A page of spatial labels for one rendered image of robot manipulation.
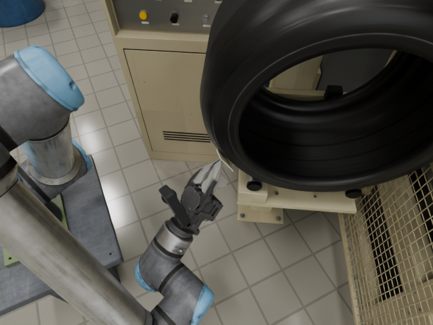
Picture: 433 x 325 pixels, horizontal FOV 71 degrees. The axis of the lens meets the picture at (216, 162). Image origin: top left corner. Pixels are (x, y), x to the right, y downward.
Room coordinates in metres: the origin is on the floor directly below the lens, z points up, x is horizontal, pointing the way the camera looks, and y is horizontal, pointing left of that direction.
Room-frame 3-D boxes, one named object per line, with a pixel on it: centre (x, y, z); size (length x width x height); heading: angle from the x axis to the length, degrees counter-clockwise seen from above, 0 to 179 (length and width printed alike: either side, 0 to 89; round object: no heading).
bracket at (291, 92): (0.78, -0.28, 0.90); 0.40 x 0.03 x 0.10; 85
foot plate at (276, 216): (0.86, -0.27, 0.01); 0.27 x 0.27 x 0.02; 85
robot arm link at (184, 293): (0.16, 0.08, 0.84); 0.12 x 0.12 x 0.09; 49
